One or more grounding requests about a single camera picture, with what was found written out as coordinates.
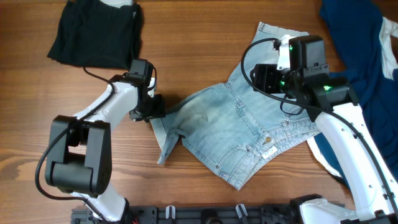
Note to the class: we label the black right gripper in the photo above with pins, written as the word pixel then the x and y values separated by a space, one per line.
pixel 265 73

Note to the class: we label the folded black garment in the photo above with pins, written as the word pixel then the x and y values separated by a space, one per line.
pixel 92 33

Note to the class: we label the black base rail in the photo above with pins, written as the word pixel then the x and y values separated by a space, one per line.
pixel 265 214

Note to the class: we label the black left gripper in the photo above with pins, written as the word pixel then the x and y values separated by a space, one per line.
pixel 159 109

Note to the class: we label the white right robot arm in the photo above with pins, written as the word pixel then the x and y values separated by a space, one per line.
pixel 334 107

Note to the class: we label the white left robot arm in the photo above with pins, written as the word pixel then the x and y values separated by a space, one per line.
pixel 78 159

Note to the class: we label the blue and white shirt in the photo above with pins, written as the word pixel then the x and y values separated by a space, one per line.
pixel 356 28

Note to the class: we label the light blue denim shorts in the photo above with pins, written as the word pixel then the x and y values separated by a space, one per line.
pixel 232 129

